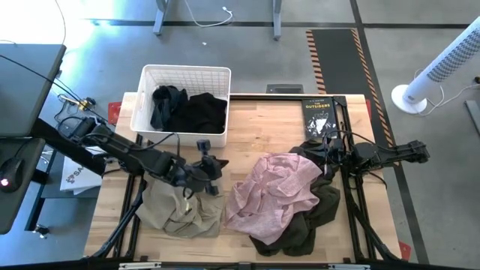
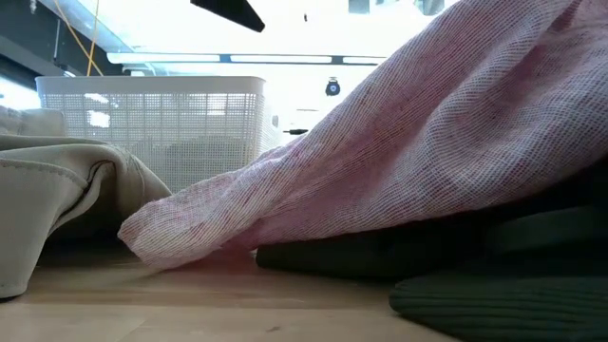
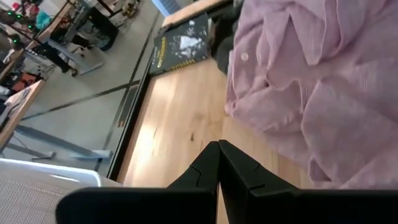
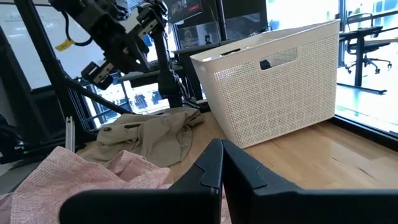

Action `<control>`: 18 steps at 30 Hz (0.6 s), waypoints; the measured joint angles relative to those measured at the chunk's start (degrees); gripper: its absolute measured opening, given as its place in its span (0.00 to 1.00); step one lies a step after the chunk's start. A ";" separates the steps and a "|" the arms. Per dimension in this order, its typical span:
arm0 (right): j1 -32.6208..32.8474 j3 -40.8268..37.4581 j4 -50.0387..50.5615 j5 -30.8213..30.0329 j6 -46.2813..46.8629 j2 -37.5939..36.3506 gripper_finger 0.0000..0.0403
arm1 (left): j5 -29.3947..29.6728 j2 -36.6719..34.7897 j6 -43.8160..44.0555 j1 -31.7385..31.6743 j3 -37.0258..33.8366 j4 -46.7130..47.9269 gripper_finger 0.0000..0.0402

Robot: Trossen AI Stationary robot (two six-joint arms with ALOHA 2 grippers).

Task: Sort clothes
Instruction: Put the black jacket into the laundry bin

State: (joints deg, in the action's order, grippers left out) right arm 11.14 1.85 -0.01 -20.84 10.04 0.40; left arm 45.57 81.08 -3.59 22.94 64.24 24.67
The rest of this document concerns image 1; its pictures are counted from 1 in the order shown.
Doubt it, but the grey metal bar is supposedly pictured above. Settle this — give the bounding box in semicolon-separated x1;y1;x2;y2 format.
464;99;480;136

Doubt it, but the grey desk leg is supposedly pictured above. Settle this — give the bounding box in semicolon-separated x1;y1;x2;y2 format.
272;0;283;41
152;0;170;37

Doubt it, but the black computer mouse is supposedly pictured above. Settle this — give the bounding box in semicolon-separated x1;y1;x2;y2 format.
0;156;24;194

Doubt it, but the grey desk top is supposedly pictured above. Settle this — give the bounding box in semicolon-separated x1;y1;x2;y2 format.
0;43;68;138

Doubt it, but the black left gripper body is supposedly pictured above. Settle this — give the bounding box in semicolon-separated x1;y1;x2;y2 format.
164;139;223;197

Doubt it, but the black desk top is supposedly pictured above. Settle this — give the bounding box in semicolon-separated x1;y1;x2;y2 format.
0;137;47;236

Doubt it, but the brass cable connector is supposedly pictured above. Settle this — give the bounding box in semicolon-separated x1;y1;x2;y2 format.
76;97;98;113

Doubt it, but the black floor socket box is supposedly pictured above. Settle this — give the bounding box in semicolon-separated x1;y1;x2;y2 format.
265;83;305;95

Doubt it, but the khaki garment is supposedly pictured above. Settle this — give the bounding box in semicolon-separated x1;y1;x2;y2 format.
134;175;226;239

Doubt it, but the white fan cable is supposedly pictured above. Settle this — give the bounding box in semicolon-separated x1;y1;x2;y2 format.
412;68;480;117

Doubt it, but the black hazard-striped floor mat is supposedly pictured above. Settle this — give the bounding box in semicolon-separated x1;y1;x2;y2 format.
305;28;401;168

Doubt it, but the silver metal bracket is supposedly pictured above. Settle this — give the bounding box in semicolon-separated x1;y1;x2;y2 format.
328;263;371;270
118;262;162;270

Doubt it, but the black caster wheel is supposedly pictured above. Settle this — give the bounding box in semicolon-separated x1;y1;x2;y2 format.
32;223;50;239

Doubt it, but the black aluminium rig frame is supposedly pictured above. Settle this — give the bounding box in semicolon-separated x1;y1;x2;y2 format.
85;93;413;270

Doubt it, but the navy blue garment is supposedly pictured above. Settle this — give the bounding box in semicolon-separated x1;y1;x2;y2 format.
149;85;189;132

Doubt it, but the white tower fan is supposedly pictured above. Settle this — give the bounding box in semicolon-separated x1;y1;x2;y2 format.
391;25;480;116

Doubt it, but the black Outsiders book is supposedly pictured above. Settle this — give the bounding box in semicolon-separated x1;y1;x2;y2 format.
301;97;338;140

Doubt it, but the pink shirt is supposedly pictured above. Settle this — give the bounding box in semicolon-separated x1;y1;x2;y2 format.
223;151;323;247

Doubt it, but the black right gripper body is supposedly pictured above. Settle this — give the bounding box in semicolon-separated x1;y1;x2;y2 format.
324;136;356;177

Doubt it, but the black garment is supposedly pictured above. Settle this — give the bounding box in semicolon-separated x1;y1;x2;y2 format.
166;92;229;135

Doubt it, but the dark olive garment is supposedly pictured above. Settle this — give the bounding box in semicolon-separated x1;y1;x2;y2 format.
249;140;341;258

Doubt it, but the white plastic laundry basket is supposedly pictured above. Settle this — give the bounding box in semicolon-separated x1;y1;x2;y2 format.
130;64;232;149

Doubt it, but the white floor cable with plug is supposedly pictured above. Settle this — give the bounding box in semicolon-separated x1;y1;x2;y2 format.
182;0;234;28

